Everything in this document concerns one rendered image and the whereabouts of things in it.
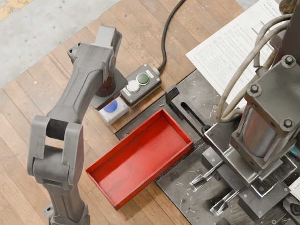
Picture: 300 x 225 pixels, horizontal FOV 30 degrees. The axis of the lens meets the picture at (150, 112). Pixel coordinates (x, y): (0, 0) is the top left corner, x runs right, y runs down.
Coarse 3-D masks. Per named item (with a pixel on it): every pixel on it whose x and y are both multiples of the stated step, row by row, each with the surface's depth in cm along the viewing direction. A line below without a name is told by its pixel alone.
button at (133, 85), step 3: (132, 81) 146; (135, 81) 146; (129, 84) 146; (132, 84) 146; (135, 84) 146; (138, 84) 146; (129, 87) 145; (132, 87) 145; (135, 87) 145; (138, 87) 146; (132, 90) 145; (135, 90) 145
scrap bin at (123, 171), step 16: (160, 112) 142; (144, 128) 143; (160, 128) 145; (176, 128) 142; (128, 144) 144; (144, 144) 144; (160, 144) 143; (176, 144) 143; (192, 144) 139; (96, 160) 137; (112, 160) 143; (128, 160) 142; (144, 160) 142; (160, 160) 142; (176, 160) 141; (96, 176) 142; (112, 176) 141; (128, 176) 141; (144, 176) 141; (112, 192) 140; (128, 192) 140
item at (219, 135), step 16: (224, 128) 120; (208, 144) 122; (224, 144) 118; (224, 160) 116; (240, 160) 113; (288, 160) 117; (240, 176) 113; (256, 176) 112; (272, 176) 116; (256, 192) 115
